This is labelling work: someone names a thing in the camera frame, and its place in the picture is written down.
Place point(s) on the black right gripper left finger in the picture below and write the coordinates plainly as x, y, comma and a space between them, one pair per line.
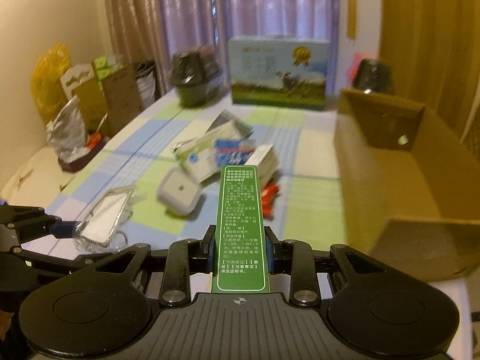
207, 250

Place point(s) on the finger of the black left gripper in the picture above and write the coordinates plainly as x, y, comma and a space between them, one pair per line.
58, 228

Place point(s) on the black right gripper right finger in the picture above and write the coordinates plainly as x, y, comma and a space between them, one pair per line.
274, 251

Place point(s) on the green medicine box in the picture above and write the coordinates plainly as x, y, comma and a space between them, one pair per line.
241, 262

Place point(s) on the red candy packet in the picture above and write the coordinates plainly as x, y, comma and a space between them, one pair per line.
268, 197

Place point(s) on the clear plastic package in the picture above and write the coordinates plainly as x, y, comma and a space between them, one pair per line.
101, 228

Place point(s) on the white square plastic case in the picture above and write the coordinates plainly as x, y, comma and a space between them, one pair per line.
178, 192

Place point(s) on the silver green foil pouch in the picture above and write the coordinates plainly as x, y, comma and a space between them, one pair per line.
198, 155

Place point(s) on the blue blister pack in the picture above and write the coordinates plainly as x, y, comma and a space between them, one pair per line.
233, 152

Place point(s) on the white ointment box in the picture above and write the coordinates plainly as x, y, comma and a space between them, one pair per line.
266, 161

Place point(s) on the checked tablecloth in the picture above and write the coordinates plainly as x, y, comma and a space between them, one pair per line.
309, 206

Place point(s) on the silver crumpled bag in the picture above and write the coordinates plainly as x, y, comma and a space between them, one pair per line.
66, 134

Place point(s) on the yellow plastic bag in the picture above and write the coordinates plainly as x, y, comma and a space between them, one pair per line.
47, 92

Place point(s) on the brown cardboard box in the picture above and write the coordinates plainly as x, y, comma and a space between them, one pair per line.
410, 188

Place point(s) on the blue milk carton box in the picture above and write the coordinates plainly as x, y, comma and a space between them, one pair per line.
279, 71

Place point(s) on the dark wrapped bowl left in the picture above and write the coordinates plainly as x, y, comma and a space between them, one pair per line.
196, 75

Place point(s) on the dark wrapped bowl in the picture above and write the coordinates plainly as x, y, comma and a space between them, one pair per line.
196, 75
374, 75

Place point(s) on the dark wrapped bowl right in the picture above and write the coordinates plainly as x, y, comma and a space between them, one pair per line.
374, 75

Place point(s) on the red box behind bowl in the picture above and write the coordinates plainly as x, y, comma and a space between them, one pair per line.
354, 67

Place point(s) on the purple curtain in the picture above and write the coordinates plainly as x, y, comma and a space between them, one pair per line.
142, 30

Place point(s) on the wooden door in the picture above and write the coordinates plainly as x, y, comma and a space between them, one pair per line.
432, 47

